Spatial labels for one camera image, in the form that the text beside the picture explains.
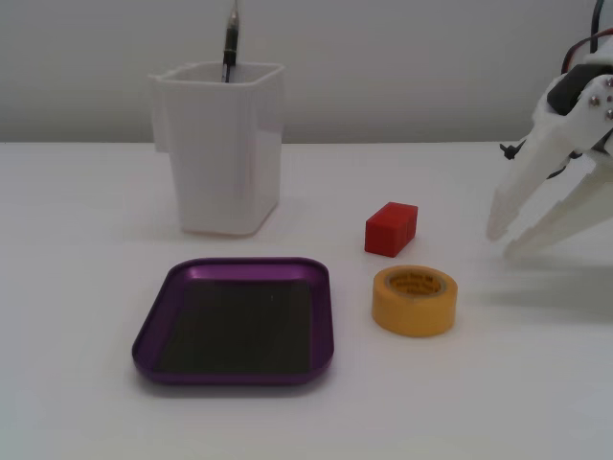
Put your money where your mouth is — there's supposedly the long black cable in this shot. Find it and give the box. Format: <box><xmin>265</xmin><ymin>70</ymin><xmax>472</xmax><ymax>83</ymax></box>
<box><xmin>589</xmin><ymin>0</ymin><xmax>609</xmax><ymax>54</ymax></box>

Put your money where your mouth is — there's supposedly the purple plastic tray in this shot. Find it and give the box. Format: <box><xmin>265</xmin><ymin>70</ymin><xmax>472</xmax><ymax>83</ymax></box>
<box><xmin>131</xmin><ymin>257</ymin><xmax>335</xmax><ymax>387</ymax></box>

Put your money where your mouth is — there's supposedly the white plastic pen holder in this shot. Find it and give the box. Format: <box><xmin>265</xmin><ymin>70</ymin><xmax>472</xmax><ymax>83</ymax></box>
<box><xmin>147</xmin><ymin>60</ymin><xmax>286</xmax><ymax>237</ymax></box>

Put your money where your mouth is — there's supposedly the black ballpoint pen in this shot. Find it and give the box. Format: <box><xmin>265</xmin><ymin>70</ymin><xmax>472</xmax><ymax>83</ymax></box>
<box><xmin>221</xmin><ymin>0</ymin><xmax>240</xmax><ymax>84</ymax></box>

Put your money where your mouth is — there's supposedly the yellow masking tape roll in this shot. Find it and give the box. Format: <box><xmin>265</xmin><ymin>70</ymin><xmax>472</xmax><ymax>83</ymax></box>
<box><xmin>372</xmin><ymin>264</ymin><xmax>459</xmax><ymax>338</ymax></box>

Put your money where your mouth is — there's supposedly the red white black servo wire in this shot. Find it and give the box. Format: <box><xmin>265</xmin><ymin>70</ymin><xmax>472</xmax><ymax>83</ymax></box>
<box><xmin>559</xmin><ymin>26</ymin><xmax>613</xmax><ymax>76</ymax></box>

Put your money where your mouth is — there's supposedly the red cube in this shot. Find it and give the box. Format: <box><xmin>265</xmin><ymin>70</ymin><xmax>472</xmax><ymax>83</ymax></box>
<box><xmin>364</xmin><ymin>201</ymin><xmax>420</xmax><ymax>259</ymax></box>

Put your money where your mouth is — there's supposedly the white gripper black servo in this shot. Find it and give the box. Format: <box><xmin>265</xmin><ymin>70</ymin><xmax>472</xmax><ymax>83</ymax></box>
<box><xmin>486</xmin><ymin>45</ymin><xmax>613</xmax><ymax>260</ymax></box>

